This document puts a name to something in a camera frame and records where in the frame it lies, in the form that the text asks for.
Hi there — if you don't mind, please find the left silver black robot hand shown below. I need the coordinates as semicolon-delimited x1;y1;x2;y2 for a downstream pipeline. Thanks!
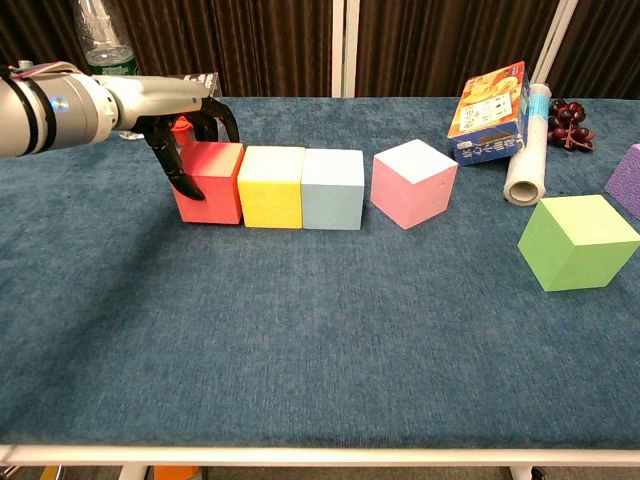
99;74;240;201

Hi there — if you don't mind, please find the red cube block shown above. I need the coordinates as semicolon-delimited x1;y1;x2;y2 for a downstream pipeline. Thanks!
172;141;246;226

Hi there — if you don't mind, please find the yellow cube block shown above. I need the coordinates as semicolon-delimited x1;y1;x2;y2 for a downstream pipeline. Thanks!
237;145;307;230

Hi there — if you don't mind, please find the light blue cube block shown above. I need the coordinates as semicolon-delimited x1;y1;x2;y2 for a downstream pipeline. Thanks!
300;148;365;232

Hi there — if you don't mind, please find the pink cube block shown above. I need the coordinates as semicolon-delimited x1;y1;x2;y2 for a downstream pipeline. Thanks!
370;138;459;231

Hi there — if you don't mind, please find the green cube block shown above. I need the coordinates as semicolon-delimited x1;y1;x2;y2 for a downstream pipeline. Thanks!
517;194;640;293

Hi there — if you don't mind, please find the purple cube block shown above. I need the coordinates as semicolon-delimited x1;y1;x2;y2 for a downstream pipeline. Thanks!
604;143;640;221

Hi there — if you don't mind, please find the clear box with red stoppers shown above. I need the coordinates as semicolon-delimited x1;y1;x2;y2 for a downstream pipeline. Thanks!
149;72;227;150

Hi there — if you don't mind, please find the clear plastic water bottle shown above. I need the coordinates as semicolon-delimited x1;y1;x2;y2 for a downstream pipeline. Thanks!
73;0;151;142

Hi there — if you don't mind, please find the dark brown pleated curtain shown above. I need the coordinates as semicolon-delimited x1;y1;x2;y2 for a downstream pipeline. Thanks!
355;0;561;99
0;0;335;109
547;0;640;101

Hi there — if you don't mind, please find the blue fabric table cover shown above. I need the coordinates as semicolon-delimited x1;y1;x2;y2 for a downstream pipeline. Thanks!
0;94;640;450

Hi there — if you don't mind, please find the blue orange cookie box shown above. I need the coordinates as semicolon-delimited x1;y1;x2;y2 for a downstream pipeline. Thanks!
446;60;531;168

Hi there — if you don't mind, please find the orange object under table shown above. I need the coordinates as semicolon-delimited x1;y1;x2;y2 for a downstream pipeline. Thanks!
153;465;200;480

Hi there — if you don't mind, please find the plastic wrap roll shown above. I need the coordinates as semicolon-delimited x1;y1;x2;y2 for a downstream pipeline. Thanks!
503;83;553;205

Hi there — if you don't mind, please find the dark red grape bunch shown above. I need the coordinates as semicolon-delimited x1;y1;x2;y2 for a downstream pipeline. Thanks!
547;99;597;152

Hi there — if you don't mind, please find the white partition post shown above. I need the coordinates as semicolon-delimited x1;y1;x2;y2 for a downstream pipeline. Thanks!
331;0;360;99
530;0;576;86

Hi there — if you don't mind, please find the white table frame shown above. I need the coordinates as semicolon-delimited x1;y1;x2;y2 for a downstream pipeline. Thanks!
0;443;640;480

